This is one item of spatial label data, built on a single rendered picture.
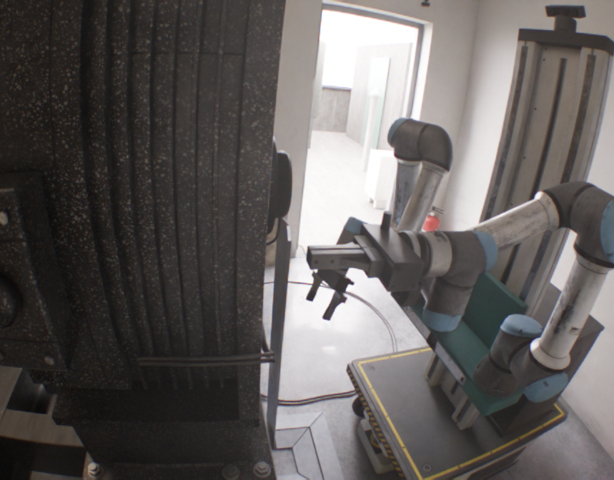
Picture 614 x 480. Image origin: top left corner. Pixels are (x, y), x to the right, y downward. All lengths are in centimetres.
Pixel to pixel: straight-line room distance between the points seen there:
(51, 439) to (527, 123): 167
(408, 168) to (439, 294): 69
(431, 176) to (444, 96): 203
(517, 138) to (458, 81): 202
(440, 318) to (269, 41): 52
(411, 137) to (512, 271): 56
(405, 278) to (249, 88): 33
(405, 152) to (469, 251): 68
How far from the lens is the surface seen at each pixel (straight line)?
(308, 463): 171
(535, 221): 83
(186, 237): 50
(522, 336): 102
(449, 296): 65
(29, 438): 113
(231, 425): 75
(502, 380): 112
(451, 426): 160
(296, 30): 267
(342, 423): 187
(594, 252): 81
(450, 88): 317
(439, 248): 58
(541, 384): 95
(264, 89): 43
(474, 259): 62
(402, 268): 51
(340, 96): 967
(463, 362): 120
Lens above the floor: 150
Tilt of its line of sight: 26 degrees down
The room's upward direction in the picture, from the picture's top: 6 degrees clockwise
